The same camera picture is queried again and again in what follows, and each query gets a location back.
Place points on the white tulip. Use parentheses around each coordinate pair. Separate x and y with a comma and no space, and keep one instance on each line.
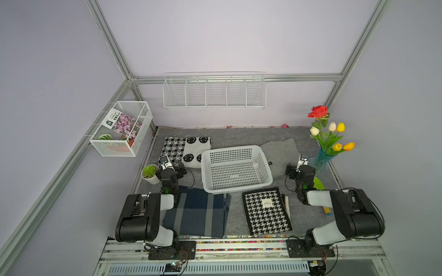
(314,131)
(332,127)

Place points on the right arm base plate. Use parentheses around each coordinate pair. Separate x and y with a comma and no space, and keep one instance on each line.
(298,249)

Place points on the small potted green plant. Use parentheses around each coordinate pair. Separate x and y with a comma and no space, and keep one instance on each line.
(149,174)

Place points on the white tulip left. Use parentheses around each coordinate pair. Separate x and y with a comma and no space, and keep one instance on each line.
(314,131)

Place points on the orange yellow tulip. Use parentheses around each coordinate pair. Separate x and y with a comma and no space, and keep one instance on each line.
(349,146)

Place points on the houndstooth and circle pattern scarf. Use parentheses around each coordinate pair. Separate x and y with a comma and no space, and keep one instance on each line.
(188,151)

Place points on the aluminium mounting rail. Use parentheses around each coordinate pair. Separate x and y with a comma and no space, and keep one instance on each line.
(244,255)

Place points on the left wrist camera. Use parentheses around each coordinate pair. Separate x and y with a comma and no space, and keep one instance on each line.
(165,162)

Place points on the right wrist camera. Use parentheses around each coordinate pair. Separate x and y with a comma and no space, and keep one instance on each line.
(303,160)

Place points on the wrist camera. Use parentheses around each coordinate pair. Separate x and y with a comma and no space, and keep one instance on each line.
(165,162)
(303,160)

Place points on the white wire wall shelf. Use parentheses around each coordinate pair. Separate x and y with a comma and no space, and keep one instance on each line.
(215,90)

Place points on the yellow tulip lower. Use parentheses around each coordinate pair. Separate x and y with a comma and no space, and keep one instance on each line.
(337,147)

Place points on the green leaf shaped spatula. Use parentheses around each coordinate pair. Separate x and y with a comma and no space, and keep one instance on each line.
(319,186)

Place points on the flower picture seed packet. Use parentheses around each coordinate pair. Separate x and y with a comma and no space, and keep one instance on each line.
(122,123)

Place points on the navy grey plaid scarf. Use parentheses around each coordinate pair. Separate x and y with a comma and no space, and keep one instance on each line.
(198,213)

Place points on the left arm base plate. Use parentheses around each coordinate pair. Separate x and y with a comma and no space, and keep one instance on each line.
(183,250)

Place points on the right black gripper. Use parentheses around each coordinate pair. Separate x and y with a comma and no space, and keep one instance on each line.
(294,173)

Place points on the red artificial rose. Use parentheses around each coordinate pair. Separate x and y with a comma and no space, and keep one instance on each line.
(318,112)

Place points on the black white houndstooth scarf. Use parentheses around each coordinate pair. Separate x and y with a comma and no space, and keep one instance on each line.
(265,212)

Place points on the yellow tulip upper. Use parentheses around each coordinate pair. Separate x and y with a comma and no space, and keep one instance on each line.
(340,127)

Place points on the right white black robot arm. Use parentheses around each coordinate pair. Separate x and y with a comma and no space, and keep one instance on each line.
(356,216)

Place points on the white plastic perforated basket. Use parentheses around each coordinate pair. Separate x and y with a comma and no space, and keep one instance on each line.
(234,169)

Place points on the white mesh wall box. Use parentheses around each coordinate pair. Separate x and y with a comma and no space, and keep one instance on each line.
(121,146)

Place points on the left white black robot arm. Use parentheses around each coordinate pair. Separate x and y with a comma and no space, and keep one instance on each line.
(140,217)

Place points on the green striped ball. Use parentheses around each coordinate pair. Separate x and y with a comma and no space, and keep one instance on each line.
(105,136)

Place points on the white tulip right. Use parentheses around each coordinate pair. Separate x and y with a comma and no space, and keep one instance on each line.
(332,127)

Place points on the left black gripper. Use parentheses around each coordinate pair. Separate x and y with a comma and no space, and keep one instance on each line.
(176,171)

